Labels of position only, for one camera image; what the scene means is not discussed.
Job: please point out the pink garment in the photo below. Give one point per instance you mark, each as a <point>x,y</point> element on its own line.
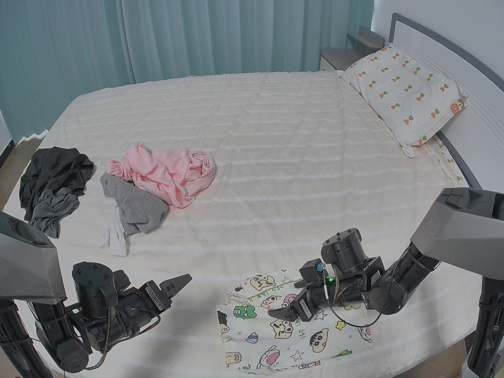
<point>169,171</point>

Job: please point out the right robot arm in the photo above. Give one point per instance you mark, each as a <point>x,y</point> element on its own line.
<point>433,258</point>

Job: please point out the grey and white knit garment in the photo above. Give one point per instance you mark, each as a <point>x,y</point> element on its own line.
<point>137,207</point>

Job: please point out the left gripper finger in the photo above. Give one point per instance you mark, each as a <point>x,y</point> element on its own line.
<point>169,298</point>
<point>173,284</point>

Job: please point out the white printed pillow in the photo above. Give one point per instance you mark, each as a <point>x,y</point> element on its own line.
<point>409,93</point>

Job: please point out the blue-green curtain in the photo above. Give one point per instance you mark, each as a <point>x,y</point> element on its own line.
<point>157,26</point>

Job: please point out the bed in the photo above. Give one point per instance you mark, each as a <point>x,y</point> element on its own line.
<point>275,152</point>

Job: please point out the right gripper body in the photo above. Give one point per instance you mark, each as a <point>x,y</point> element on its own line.
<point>313,301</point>

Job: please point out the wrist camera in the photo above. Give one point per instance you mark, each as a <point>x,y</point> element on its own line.
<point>311,272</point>
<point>121,280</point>

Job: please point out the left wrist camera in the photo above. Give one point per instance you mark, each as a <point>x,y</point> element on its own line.
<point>121,280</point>

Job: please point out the grey bedside table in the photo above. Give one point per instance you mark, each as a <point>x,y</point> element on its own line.
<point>338,55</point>

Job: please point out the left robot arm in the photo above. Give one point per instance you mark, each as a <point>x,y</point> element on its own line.
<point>39,274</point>

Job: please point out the dark grey garment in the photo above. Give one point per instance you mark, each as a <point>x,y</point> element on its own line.
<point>51,211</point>

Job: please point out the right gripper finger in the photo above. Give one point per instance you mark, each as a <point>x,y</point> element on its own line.
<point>280,312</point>
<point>292,318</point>

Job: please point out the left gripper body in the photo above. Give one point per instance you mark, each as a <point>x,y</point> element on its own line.
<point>145,299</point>

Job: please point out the black garment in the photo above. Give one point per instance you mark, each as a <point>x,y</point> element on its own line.
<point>55,167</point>

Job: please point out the white printed pyjama top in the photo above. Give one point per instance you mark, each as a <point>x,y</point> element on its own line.
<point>299,341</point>

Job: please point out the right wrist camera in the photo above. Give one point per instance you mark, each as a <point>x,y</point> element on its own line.
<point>311,272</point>

